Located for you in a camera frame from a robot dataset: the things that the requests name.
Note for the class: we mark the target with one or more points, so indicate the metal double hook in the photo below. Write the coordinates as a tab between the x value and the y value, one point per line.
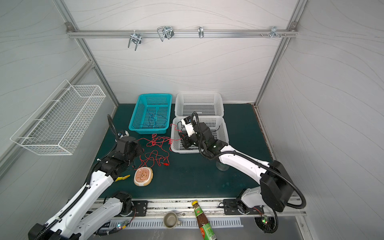
165	32

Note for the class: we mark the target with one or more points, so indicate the clear jar green lid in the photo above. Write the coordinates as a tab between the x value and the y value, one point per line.
222	167

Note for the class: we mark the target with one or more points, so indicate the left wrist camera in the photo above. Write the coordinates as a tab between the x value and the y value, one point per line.
123	134

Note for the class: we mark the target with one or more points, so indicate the white basket near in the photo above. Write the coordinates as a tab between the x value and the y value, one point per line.
215	123

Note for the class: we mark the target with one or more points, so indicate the metal cup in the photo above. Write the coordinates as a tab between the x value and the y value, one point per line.
171	220

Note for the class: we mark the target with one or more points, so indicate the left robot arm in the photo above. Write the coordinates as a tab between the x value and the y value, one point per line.
72	221

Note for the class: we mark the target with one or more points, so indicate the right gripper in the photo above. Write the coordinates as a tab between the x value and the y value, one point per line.
186	141

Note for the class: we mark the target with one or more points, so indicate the white basket far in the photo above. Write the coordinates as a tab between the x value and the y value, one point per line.
204	103

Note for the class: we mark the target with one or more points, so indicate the yellow banana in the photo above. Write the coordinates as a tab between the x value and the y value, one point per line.
122	178

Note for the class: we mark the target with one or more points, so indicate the sauce bottle green label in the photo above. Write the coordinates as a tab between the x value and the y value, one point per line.
203	223

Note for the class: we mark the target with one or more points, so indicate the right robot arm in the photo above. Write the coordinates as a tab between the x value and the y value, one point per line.
275	187

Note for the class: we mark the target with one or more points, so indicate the metal cross rail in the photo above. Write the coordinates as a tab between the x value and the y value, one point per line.
152	34

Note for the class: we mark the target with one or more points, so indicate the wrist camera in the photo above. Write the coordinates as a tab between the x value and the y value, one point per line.
189	126
123	134

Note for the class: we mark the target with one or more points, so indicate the metal bracket hook right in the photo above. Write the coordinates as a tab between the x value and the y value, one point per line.
274	33

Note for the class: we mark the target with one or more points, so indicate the metal u-bolt hook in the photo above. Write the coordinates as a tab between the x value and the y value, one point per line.
135	40

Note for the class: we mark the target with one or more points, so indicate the white wire wall basket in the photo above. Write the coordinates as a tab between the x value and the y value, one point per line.
58	125

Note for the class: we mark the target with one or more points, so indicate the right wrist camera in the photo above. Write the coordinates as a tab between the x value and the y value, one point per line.
189	126

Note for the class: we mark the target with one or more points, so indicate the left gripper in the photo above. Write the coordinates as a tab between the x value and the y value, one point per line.
138	148

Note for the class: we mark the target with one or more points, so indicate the small metal clip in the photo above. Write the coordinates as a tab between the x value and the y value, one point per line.
201	32

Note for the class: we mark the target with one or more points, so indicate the teal plastic basket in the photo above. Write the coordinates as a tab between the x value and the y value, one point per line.
151	114

